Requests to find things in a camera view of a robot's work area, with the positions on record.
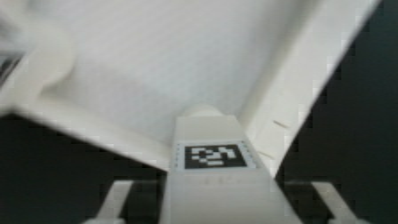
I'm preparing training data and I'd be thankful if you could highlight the white desk tabletop tray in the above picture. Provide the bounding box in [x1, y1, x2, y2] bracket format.
[0, 0, 382, 169]

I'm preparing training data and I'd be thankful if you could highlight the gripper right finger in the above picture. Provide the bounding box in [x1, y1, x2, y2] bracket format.
[284, 181, 371, 224]

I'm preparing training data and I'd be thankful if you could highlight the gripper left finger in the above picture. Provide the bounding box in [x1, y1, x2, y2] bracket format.
[81, 180, 161, 224]

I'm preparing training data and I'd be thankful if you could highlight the white desk leg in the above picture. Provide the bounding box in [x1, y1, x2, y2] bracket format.
[0, 0, 76, 116]
[160, 105, 295, 224]

